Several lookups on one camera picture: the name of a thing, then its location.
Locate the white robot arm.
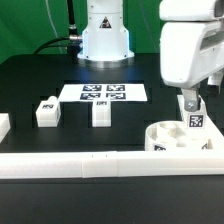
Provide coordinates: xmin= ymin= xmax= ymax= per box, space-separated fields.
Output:
xmin=78 ymin=0 xmax=224 ymax=112

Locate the black cable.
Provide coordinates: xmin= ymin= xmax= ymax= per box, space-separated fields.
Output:
xmin=33 ymin=0 xmax=83 ymax=56

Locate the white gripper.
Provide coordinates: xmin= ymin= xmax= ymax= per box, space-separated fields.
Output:
xmin=160 ymin=21 xmax=224 ymax=112

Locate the white marker sheet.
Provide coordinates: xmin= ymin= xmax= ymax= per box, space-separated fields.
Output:
xmin=59 ymin=83 xmax=147 ymax=102

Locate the grey cable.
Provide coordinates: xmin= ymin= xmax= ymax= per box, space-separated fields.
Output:
xmin=44 ymin=0 xmax=64 ymax=54

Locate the white U-shaped fence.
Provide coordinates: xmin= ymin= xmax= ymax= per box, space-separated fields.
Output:
xmin=0 ymin=124 xmax=224 ymax=179

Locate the white fence piece left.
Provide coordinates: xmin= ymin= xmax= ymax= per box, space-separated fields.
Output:
xmin=0 ymin=113 xmax=10 ymax=143

